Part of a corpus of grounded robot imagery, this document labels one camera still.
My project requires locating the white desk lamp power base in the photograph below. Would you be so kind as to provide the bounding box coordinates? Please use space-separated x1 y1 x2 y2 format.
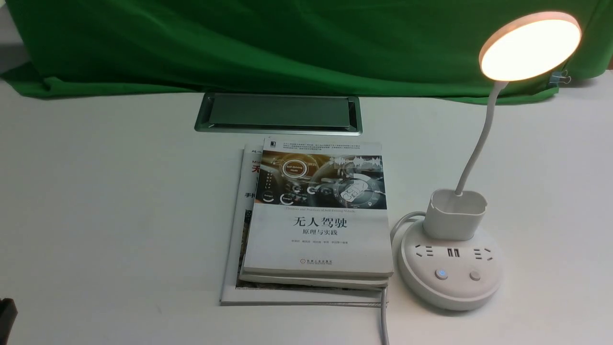
397 11 582 311

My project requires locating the black object at left edge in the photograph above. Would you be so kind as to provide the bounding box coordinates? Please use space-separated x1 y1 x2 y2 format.
0 299 18 342

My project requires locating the large bottom magazine book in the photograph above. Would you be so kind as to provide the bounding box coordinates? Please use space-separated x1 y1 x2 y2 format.
220 144 381 308

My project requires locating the white power cable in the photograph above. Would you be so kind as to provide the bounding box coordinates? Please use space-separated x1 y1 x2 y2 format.
380 211 427 345

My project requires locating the blue binder clip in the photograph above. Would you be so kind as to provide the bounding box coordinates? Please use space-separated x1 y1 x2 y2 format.
548 69 572 88

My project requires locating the green backdrop cloth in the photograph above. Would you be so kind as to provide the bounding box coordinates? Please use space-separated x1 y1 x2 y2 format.
1 0 612 104

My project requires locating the metal desk cable grommet box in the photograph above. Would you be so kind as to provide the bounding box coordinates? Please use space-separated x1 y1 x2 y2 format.
193 92 363 136

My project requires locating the self-driving textbook on top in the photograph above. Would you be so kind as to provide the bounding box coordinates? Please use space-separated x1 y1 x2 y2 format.
242 137 394 279

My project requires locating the middle book in stack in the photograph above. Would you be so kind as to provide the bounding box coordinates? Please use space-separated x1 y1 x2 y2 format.
239 209 389 290

